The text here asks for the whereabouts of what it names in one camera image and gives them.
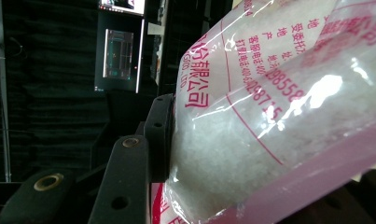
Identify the metal stand pole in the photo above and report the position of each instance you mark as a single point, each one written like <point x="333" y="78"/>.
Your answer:
<point x="2" y="93"/>

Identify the pink clear bag of granules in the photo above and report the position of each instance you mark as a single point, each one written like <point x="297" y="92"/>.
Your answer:
<point x="238" y="140"/>

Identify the dark curtain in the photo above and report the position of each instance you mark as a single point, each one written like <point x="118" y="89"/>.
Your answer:
<point x="52" y="102"/>

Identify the computer monitor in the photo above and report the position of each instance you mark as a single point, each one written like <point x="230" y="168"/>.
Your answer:
<point x="123" y="4"/>
<point x="118" y="53"/>

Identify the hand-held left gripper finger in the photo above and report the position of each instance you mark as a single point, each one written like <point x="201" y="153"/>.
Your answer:
<point x="129" y="174"/>

